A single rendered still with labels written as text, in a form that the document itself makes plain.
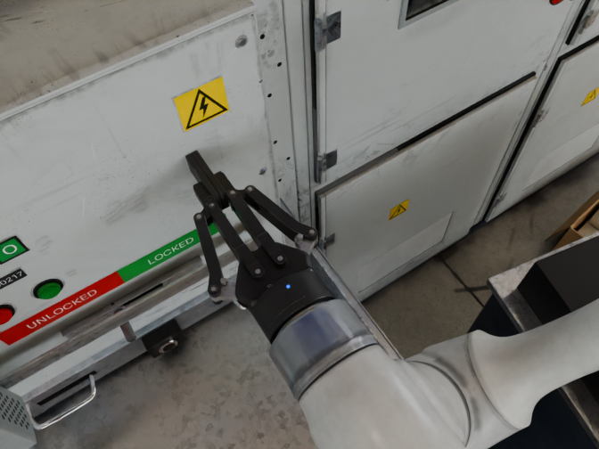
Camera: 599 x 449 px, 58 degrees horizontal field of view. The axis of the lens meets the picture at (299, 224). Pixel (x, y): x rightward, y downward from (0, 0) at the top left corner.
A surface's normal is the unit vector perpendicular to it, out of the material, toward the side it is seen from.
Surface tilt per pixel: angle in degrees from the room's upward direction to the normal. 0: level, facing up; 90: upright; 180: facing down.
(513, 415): 42
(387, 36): 90
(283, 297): 17
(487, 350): 22
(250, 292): 0
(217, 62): 90
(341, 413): 30
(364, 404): 8
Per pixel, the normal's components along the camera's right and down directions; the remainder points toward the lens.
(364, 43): 0.54, 0.71
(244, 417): -0.04, -0.52
